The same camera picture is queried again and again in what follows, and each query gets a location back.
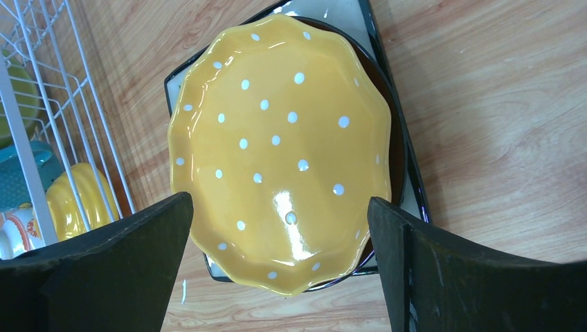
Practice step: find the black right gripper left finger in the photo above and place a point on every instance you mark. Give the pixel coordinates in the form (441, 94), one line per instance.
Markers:
(116, 278)

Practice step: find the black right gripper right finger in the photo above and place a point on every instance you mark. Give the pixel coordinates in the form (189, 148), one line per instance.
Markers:
(435, 280)

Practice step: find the yellow polka dot plate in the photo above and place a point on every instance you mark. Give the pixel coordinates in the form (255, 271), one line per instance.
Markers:
(281, 139)

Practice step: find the round red rimmed plate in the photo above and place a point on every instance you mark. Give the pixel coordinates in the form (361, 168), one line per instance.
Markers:
(397, 143)

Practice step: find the yellow ribbed bowl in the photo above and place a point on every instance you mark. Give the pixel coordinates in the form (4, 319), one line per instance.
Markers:
(92, 201)

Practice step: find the white orange patterned bowl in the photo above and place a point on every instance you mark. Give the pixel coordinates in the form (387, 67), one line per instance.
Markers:
(20, 232)

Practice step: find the teal floral mug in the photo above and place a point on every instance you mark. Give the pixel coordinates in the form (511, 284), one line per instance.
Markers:
(14, 190)

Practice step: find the green polka dot plate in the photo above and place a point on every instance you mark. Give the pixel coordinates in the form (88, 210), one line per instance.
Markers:
(26, 92)

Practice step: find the white wire dish rack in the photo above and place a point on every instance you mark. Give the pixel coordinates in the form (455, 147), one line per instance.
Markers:
(73, 119)

